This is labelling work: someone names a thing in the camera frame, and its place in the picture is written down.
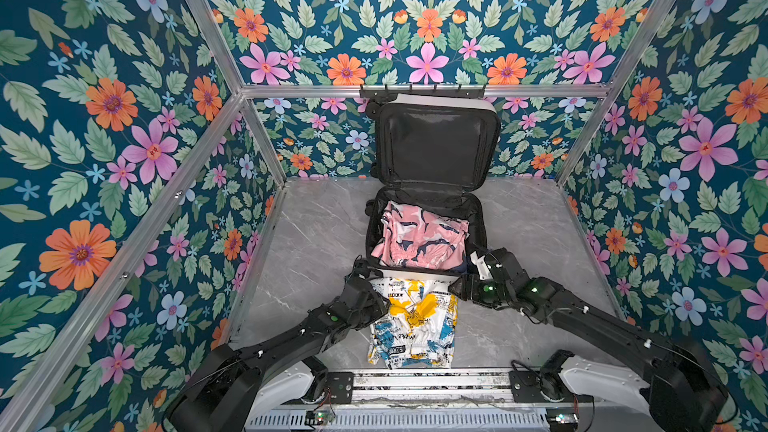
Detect white vent grille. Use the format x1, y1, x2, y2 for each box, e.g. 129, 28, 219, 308
245, 409, 550, 431

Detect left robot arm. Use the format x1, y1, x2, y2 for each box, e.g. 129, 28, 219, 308
165, 257, 390, 431

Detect black hook rack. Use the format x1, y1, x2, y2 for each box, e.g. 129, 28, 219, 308
358, 84, 486, 103

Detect pink patterned garment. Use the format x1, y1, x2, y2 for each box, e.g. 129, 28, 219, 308
371, 201, 470, 270

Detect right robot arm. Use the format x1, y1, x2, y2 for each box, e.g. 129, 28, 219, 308
449, 248, 730, 431

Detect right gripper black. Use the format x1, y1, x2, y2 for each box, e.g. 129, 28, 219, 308
444, 273, 513, 306

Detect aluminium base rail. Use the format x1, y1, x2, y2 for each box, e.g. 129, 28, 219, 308
335, 367, 679, 412

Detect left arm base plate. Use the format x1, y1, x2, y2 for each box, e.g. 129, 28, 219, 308
308, 371, 355, 405

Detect aluminium frame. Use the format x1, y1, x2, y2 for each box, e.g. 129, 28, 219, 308
0, 0, 706, 432

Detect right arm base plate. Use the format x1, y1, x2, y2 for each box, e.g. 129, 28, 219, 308
508, 369, 594, 403

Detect white hard-shell suitcase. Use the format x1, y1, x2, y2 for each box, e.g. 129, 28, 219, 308
365, 95, 501, 276

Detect white yellow blue patterned garment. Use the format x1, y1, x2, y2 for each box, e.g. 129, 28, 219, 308
368, 277, 458, 369

